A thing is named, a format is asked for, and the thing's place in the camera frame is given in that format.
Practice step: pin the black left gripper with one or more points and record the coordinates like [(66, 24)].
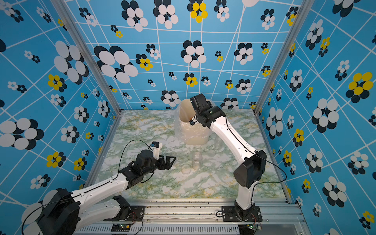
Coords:
[(169, 164)]

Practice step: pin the clear jar with dried flowers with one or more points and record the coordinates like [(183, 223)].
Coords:
[(196, 160)]

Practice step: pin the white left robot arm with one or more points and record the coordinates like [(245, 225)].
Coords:
[(66, 212)]

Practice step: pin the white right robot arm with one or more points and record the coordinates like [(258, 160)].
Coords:
[(251, 162)]

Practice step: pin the cream plastic trash bin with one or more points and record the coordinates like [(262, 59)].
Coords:
[(191, 129)]

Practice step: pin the clear plastic bin liner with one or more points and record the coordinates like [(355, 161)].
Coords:
[(177, 126)]

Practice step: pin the left green circuit board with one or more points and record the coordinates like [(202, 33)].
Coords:
[(121, 228)]

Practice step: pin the green circuit board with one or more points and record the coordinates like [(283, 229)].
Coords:
[(121, 228), (248, 229)]

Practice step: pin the right green circuit board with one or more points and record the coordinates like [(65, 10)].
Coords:
[(248, 229)]

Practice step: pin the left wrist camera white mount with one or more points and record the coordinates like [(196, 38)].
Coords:
[(156, 148)]

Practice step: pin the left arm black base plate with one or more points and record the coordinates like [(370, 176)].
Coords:
[(130, 213)]

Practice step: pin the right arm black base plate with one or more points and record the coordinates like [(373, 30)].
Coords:
[(229, 213)]

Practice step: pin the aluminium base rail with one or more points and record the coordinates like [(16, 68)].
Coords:
[(203, 217)]

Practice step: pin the aluminium frame post left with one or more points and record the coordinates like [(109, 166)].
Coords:
[(77, 37)]

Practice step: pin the aluminium frame post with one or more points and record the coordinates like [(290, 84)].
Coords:
[(290, 39), (77, 37)]

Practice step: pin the aluminium frame post right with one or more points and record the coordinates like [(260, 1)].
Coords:
[(290, 39)]

